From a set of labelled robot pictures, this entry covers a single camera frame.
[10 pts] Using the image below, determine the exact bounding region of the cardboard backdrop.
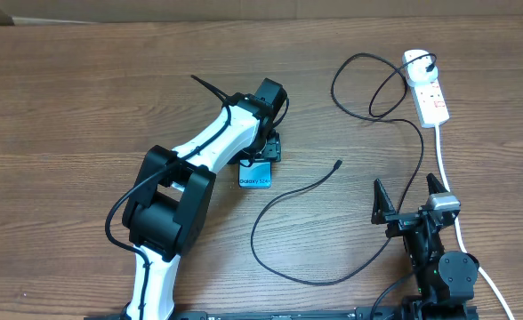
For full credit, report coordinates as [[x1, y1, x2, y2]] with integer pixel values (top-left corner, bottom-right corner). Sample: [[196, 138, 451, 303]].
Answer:
[[0, 0, 523, 25]]

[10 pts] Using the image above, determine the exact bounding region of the Samsung Galaxy smartphone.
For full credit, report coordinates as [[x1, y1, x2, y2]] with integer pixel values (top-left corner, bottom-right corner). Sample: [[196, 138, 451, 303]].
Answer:
[[238, 160, 271, 188]]

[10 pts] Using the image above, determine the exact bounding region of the white wall charger adapter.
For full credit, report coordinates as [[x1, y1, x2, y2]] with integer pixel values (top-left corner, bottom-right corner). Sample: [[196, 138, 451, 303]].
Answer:
[[402, 49, 439, 87]]

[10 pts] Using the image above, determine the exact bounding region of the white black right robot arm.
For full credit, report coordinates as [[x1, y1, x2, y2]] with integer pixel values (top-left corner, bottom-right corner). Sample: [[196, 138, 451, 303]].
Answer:
[[370, 173, 479, 319]]

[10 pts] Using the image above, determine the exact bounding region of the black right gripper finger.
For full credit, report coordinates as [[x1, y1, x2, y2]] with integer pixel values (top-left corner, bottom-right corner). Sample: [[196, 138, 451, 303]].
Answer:
[[426, 173, 447, 195], [371, 179, 397, 225]]

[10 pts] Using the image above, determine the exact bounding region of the black USB charging cable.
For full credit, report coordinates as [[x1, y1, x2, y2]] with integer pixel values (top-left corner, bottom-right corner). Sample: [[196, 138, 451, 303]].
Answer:
[[249, 52, 439, 287]]

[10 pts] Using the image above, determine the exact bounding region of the white power strip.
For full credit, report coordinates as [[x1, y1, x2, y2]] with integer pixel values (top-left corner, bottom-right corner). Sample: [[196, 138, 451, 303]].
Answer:
[[411, 80, 450, 128]]

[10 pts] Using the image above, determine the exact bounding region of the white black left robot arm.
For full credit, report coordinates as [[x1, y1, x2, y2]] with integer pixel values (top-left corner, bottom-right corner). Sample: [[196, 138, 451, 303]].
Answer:
[[120, 78, 288, 319]]

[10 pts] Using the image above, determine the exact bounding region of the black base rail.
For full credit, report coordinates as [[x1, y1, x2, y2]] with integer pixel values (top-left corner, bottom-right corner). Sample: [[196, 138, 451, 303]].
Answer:
[[84, 307, 479, 320]]

